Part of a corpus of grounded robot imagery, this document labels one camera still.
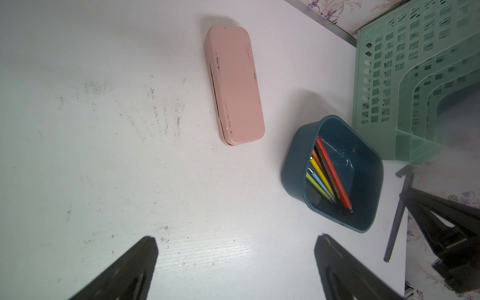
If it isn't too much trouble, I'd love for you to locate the pink pencil case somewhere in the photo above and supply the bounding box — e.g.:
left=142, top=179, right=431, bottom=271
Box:
left=204, top=26, right=265, bottom=146

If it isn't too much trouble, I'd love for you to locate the blue handled hex key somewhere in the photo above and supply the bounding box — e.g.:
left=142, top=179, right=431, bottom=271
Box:
left=307, top=168, right=336, bottom=203

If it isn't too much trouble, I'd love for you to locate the yellow handled hex key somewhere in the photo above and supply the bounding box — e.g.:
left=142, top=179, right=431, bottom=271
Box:
left=310, top=157, right=336, bottom=200

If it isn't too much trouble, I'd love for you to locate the long black hex key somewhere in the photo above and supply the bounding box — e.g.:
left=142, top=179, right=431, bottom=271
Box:
left=315, top=145, right=348, bottom=215

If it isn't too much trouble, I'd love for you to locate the thin black hex key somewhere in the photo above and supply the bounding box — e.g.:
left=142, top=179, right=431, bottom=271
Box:
left=384, top=165, right=416, bottom=263

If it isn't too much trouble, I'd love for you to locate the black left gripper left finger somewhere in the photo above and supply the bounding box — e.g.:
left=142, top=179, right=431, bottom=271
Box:
left=71, top=236, right=158, bottom=300

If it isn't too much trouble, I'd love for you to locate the teal plastic storage box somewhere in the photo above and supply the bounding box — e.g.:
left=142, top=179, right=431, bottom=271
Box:
left=281, top=115, right=384, bottom=233

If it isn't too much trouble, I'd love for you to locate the red handled hex key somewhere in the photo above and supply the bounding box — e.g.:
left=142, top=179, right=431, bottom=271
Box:
left=316, top=137, right=353, bottom=213

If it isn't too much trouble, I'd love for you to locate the green mesh file organizer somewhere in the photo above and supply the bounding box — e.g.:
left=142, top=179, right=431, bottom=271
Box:
left=352, top=1, right=480, bottom=166

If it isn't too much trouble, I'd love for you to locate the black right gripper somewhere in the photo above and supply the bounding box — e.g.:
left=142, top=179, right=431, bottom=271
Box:
left=404, top=187, right=480, bottom=293

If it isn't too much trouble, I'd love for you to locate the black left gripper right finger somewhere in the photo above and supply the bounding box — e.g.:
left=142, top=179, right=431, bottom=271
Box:
left=314, top=234, right=403, bottom=300

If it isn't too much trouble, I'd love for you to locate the orange handled hex key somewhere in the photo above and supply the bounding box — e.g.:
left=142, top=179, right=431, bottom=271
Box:
left=312, top=149, right=324, bottom=171

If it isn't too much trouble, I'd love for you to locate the green handled hex key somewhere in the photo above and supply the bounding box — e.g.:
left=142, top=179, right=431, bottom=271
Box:
left=306, top=173, right=334, bottom=203

